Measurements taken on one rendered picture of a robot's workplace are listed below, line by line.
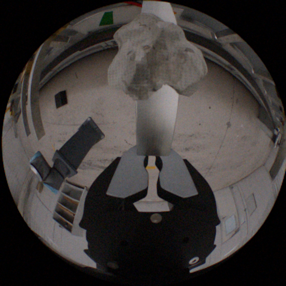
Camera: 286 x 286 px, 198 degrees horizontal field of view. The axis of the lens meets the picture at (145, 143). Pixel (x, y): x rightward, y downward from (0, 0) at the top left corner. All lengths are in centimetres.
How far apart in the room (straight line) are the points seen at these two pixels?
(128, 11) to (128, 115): 94
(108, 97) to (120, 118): 27
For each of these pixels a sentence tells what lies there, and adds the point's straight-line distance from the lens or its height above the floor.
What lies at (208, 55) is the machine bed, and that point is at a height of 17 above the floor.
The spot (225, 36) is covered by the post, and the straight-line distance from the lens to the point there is 35.
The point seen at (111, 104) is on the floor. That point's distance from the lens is 101.
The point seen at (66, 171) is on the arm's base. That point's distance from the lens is 83.
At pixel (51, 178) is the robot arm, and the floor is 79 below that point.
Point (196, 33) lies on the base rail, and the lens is 35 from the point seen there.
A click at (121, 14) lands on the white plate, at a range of 30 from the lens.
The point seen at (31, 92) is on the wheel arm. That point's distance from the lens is 25.
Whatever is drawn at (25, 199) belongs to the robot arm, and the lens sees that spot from 70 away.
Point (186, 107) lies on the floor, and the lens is 102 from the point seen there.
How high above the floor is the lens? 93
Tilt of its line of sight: 56 degrees down
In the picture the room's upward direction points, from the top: 177 degrees counter-clockwise
